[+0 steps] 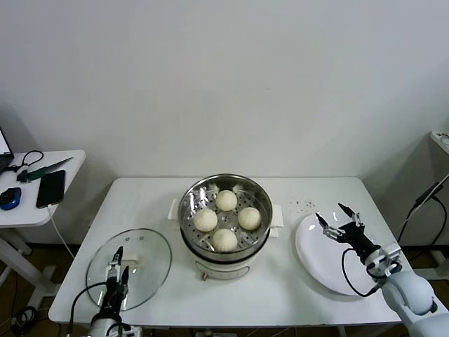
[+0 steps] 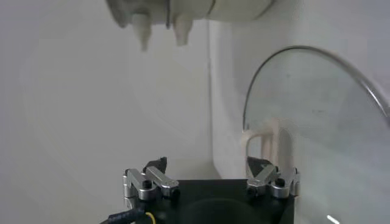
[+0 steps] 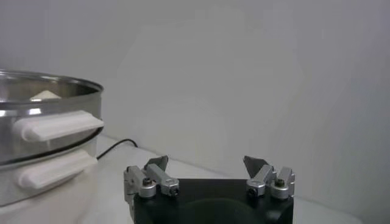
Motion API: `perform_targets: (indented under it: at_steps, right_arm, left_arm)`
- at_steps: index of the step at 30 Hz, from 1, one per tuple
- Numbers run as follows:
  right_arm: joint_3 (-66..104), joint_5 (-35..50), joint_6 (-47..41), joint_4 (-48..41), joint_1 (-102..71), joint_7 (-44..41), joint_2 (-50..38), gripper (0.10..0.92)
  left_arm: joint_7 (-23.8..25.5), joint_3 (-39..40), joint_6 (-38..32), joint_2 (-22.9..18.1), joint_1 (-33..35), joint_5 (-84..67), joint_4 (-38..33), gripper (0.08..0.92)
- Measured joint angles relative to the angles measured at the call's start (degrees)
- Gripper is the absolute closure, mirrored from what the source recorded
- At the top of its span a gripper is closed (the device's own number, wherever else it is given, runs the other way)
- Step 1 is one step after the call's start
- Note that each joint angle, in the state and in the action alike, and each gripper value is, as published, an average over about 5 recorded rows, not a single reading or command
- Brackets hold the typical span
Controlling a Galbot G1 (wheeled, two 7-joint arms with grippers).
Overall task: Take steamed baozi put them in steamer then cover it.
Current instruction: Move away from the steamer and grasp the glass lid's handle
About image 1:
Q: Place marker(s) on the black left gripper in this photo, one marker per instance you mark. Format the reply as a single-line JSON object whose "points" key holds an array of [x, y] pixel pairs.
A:
{"points": [[114, 298]]}

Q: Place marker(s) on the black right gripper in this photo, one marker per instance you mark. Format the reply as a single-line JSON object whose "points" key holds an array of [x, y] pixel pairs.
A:
{"points": [[358, 238]]}

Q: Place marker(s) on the round glass pot lid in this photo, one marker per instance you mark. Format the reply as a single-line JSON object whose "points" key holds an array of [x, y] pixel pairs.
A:
{"points": [[154, 252]]}

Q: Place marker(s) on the white steamed baozi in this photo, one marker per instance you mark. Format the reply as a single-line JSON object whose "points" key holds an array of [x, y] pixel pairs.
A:
{"points": [[224, 239], [206, 220], [249, 218], [225, 200]]}

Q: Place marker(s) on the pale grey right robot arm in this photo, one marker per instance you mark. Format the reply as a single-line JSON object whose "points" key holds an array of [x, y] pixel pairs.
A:
{"points": [[410, 291]]}

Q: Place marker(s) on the steel steamer pot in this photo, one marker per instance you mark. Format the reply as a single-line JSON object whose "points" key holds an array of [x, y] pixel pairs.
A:
{"points": [[221, 268]]}

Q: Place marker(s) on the stainless steel steamer basket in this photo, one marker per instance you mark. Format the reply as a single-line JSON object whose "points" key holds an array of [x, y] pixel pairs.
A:
{"points": [[196, 196]]}

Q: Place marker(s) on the large white plate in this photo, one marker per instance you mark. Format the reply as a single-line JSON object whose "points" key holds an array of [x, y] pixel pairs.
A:
{"points": [[315, 252]]}

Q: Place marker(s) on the white table base bar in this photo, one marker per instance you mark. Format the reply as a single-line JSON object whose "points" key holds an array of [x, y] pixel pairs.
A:
{"points": [[442, 263]]}

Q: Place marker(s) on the white side table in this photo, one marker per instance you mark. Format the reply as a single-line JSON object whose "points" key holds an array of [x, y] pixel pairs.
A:
{"points": [[28, 217]]}

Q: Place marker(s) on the black smartphone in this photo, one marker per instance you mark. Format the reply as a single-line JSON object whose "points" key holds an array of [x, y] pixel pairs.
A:
{"points": [[51, 188]]}

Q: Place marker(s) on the white cabinet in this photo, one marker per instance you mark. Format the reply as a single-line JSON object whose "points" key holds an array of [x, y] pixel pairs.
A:
{"points": [[438, 158]]}

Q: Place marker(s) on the dark green flat tool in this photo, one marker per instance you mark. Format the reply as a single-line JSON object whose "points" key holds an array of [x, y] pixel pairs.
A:
{"points": [[45, 168]]}

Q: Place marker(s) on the blue computer mouse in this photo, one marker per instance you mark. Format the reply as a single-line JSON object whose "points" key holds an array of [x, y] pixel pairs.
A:
{"points": [[10, 198]]}

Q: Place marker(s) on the white socket strip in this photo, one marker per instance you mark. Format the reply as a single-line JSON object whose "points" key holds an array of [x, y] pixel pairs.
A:
{"points": [[443, 138]]}

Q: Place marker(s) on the black plug adapter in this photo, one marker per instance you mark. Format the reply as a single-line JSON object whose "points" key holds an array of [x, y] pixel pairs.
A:
{"points": [[22, 175]]}

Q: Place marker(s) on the black laptop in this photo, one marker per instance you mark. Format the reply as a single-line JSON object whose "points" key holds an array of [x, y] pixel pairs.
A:
{"points": [[4, 159]]}

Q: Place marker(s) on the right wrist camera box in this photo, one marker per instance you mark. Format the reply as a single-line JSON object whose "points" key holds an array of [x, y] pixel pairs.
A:
{"points": [[387, 258]]}

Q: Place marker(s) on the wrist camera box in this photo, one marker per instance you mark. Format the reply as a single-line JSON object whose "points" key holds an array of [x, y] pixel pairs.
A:
{"points": [[387, 258], [131, 331]]}

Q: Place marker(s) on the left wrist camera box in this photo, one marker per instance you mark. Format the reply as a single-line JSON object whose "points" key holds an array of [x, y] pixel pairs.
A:
{"points": [[131, 331]]}

